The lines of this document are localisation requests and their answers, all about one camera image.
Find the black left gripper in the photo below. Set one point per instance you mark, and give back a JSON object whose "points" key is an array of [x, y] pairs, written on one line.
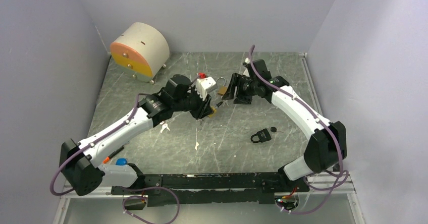
{"points": [[203, 108]]}

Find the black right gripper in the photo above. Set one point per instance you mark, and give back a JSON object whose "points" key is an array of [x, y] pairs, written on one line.
{"points": [[237, 80]]}

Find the yellow padlock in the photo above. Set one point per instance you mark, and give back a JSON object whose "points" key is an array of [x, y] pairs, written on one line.
{"points": [[213, 111]]}

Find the black padlock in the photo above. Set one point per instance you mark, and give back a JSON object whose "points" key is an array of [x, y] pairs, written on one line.
{"points": [[261, 136]]}

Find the large brass padlock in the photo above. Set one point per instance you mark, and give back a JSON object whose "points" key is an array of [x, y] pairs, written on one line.
{"points": [[222, 84]]}

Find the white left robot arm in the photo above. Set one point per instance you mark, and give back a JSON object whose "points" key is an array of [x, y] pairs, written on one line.
{"points": [[82, 162]]}

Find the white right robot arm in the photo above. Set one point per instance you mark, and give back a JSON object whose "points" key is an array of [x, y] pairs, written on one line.
{"points": [[326, 139]]}

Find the round cream drawer cabinet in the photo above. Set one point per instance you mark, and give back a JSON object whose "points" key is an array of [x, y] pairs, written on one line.
{"points": [[141, 51]]}

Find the orange black marker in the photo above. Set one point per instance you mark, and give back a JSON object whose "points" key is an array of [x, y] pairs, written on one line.
{"points": [[108, 158]]}

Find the blue round cap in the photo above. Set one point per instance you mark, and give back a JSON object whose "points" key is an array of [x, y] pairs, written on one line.
{"points": [[121, 162]]}

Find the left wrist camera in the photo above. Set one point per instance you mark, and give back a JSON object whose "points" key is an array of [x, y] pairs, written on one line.
{"points": [[205, 85]]}

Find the black base frame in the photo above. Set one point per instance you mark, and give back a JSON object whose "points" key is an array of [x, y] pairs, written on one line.
{"points": [[165, 189]]}

